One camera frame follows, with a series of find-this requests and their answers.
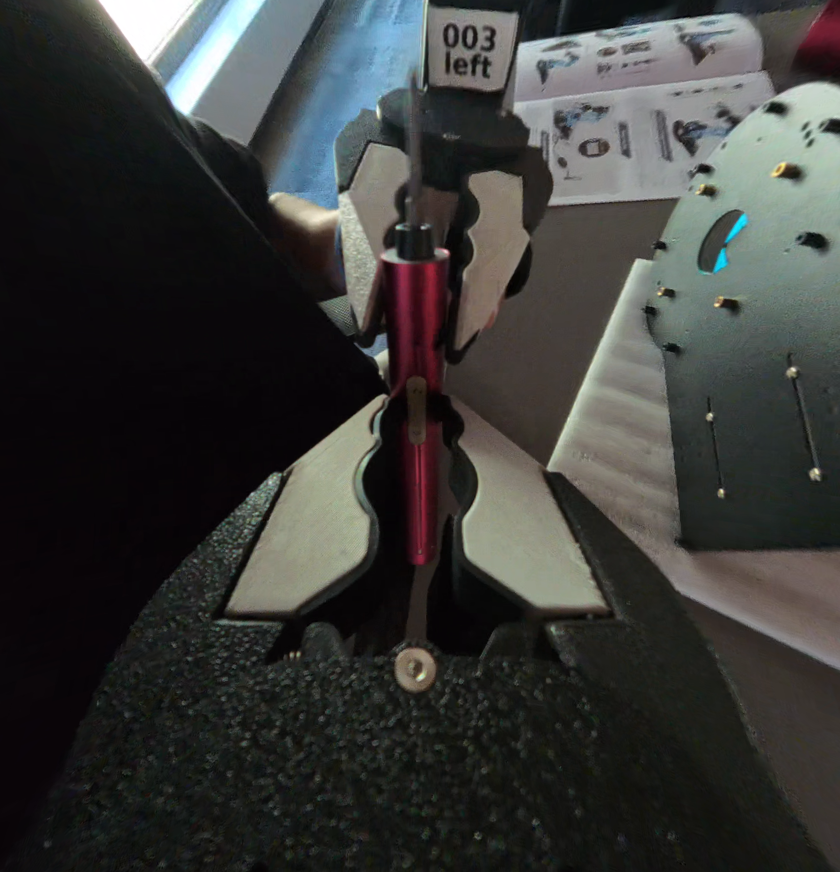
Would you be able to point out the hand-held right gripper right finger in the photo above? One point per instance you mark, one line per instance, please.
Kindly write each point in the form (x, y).
(529, 545)

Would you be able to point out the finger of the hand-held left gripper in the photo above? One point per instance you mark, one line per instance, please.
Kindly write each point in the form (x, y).
(372, 197)
(495, 231)

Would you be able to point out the red cylinder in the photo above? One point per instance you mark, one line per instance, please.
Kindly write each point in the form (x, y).
(832, 31)

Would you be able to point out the person's dark clothing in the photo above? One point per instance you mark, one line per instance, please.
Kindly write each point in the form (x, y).
(120, 409)

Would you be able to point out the white foam sheet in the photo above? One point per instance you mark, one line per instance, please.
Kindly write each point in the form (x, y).
(617, 409)

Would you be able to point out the black chassis plate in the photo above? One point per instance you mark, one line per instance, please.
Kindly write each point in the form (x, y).
(754, 409)

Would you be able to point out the printed instruction sheet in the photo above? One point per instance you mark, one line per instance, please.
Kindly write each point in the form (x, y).
(638, 61)
(638, 157)

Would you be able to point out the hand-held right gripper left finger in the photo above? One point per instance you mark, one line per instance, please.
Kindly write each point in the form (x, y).
(304, 538)

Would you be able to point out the red electric screwdriver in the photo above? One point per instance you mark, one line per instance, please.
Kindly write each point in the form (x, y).
(414, 327)

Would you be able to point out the person's left hand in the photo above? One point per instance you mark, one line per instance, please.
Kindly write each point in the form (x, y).
(304, 231)

